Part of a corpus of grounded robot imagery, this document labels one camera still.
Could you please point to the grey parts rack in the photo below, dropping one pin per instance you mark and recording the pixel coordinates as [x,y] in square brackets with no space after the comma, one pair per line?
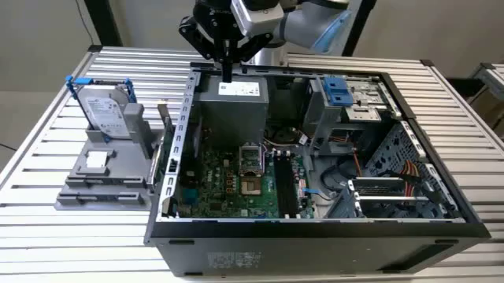
[121,165]

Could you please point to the black PC case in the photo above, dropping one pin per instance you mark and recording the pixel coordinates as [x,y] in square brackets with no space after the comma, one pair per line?
[275,253]

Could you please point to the green motherboard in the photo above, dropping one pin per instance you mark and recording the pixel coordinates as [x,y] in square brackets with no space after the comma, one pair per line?
[255,203]

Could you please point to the black case fan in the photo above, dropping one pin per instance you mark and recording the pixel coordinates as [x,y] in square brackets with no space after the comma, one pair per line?
[195,147]

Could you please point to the black round cooler fan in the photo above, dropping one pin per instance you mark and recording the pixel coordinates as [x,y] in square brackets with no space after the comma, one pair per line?
[284,135]

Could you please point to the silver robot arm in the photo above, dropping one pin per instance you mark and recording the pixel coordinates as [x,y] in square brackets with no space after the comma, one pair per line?
[302,26]

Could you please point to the metal disk bay cage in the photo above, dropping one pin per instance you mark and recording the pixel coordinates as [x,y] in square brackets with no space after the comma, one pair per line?
[393,147]

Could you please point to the silver CPU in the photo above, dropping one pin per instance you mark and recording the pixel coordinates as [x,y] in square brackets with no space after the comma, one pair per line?
[96,160]

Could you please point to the grey power supply unit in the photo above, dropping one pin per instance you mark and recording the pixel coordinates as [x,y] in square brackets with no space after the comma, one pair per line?
[231,118]

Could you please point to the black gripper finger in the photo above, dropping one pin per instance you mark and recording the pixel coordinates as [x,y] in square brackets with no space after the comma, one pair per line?
[254,48]
[196,44]

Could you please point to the blue drive latch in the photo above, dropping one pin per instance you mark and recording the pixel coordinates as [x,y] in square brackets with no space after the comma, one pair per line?
[334,91]

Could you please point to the aluminium side table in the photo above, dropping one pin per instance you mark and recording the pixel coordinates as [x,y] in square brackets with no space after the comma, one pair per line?
[492,73]

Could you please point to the teal board connector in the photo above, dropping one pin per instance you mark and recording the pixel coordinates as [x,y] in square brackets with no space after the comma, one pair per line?
[190,197]

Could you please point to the green graphics card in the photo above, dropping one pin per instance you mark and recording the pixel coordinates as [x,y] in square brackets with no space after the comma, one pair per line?
[168,141]

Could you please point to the hard disk in blue carrier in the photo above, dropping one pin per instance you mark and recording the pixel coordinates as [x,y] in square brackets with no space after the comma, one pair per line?
[104,112]

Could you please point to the black upright post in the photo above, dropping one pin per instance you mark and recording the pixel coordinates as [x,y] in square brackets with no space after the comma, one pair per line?
[104,23]
[357,38]

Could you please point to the CPU socket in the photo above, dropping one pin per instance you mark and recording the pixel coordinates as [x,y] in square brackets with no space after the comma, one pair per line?
[251,186]

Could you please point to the black RAM slot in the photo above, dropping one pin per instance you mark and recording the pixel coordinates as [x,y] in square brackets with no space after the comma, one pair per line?
[284,185]
[294,185]
[279,185]
[290,185]

